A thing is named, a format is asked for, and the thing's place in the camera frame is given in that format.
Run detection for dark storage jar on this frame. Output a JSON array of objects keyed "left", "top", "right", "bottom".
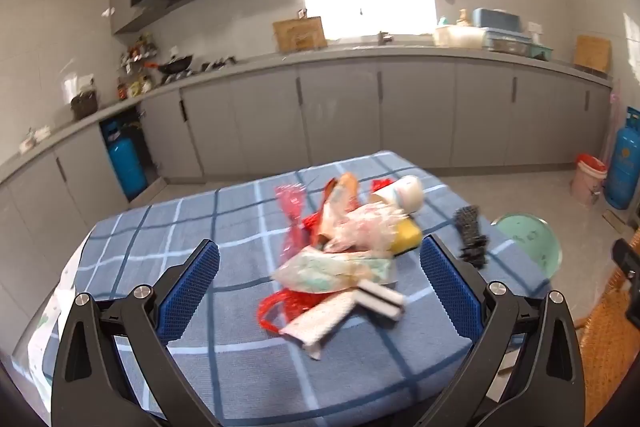
[{"left": 70, "top": 89, "right": 98, "bottom": 120}]

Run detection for blue checked tablecloth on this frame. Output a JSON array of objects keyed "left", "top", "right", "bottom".
[{"left": 10, "top": 150, "right": 553, "bottom": 427}]

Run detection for black wok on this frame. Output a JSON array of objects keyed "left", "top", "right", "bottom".
[{"left": 145, "top": 53, "right": 195, "bottom": 75}]

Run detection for pink bucket with red lid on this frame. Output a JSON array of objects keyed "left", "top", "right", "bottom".
[{"left": 570, "top": 153, "right": 608, "bottom": 206}]

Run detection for white flat tube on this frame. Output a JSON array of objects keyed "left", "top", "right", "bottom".
[{"left": 280, "top": 294, "right": 357, "bottom": 360}]

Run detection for red mesh bag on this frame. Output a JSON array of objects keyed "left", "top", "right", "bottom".
[{"left": 257, "top": 284, "right": 326, "bottom": 335}]

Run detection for orange snack wrapper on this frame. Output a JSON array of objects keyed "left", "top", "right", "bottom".
[{"left": 317, "top": 172, "right": 361, "bottom": 248}]

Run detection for group of sauce bottles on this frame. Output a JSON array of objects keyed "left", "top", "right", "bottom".
[{"left": 117, "top": 74, "right": 153, "bottom": 100}]

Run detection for white black small carton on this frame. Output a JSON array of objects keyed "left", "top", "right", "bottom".
[{"left": 352, "top": 282, "right": 406, "bottom": 320}]

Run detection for gas stove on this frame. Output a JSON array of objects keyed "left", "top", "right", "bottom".
[{"left": 162, "top": 54, "right": 238, "bottom": 82}]

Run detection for white plastic container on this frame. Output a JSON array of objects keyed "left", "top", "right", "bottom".
[{"left": 432, "top": 24, "right": 485, "bottom": 48}]

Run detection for pink plastic wrapper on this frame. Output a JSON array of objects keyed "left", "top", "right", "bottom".
[{"left": 274, "top": 182, "right": 316, "bottom": 270}]

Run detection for wall spice rack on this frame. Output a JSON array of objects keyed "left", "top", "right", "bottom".
[{"left": 119, "top": 34, "right": 158, "bottom": 75}]

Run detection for grey kitchen counter cabinets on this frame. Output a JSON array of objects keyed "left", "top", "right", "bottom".
[{"left": 0, "top": 42, "right": 616, "bottom": 258}]

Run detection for blue gas cylinder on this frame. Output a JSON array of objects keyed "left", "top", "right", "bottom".
[
  {"left": 102, "top": 119, "right": 148, "bottom": 200},
  {"left": 604, "top": 107, "right": 640, "bottom": 210}
]

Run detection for clear plastic bag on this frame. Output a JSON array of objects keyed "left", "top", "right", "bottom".
[{"left": 327, "top": 202, "right": 411, "bottom": 255}]

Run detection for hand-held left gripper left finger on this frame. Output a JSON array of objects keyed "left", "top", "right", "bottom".
[{"left": 51, "top": 238, "right": 236, "bottom": 427}]

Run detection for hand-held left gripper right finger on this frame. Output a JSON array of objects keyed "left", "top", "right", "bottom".
[{"left": 419, "top": 234, "right": 586, "bottom": 427}]

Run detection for kitchen faucet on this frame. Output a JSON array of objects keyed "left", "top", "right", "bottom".
[{"left": 359, "top": 0, "right": 394, "bottom": 46}]

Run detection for blue dish rack box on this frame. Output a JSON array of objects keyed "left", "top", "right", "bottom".
[{"left": 472, "top": 8, "right": 533, "bottom": 55}]

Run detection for white green printed packet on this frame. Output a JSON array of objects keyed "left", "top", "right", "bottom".
[{"left": 272, "top": 249, "right": 398, "bottom": 295}]

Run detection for white striped paper cup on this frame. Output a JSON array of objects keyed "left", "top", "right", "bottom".
[{"left": 369, "top": 175, "right": 426, "bottom": 214}]

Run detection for wicker chair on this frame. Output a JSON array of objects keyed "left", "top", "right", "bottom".
[{"left": 575, "top": 237, "right": 640, "bottom": 427}]

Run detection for yellow sponge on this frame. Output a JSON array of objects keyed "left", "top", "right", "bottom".
[{"left": 387, "top": 217, "right": 423, "bottom": 255}]

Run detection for mint green enamel basin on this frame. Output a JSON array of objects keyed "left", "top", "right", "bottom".
[{"left": 490, "top": 213, "right": 563, "bottom": 280}]

